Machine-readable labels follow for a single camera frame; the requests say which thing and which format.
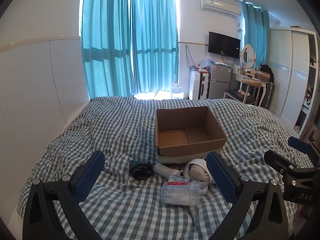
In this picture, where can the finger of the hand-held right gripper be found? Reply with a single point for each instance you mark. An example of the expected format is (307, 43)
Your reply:
(277, 160)
(298, 145)

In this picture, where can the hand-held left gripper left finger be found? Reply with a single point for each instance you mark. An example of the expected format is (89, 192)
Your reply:
(91, 177)

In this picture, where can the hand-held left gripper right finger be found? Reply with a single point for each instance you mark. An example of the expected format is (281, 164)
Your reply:
(222, 177)

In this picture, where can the white tape roll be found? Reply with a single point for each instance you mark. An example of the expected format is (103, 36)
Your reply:
(197, 172)

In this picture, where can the clear cotton swab container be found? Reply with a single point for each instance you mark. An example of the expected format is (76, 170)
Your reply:
(180, 195)

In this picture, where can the brown cardboard box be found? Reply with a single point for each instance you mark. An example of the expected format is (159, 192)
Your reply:
(190, 132)

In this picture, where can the red white small packet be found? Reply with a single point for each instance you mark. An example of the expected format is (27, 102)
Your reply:
(178, 180)

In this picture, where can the grey checkered blanket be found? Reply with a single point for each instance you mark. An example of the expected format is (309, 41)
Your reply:
(120, 130)

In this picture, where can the white sliding wardrobe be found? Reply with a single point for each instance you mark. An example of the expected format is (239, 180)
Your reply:
(285, 75)

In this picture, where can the white stool dark seat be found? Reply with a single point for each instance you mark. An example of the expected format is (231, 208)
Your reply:
(237, 94)

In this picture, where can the black bag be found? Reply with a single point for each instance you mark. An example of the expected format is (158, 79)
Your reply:
(267, 72)

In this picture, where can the white dressing table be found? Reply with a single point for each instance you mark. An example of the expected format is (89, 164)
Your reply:
(250, 80)

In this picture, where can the white ribbed suitcase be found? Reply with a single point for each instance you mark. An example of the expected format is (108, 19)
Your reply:
(198, 86)

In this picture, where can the clear water jug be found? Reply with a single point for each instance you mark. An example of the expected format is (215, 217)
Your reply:
(177, 92)

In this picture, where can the grey small fridge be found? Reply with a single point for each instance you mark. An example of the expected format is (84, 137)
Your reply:
(220, 80)

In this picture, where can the white oval mirror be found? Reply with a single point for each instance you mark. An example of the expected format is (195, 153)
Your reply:
(247, 56)

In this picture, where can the clear plastic bag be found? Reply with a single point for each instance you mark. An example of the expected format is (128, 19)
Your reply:
(207, 62)

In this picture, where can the narrow teal curtain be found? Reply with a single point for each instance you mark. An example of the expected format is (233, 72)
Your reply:
(256, 35)

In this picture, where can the wide teal curtain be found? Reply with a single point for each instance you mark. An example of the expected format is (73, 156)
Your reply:
(105, 42)

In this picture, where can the teal window curtain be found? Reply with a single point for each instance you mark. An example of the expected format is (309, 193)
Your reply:
(155, 42)

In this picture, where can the white air conditioner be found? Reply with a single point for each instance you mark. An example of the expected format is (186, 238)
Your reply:
(220, 6)

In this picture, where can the black wall television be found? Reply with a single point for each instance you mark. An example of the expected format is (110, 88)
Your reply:
(223, 44)

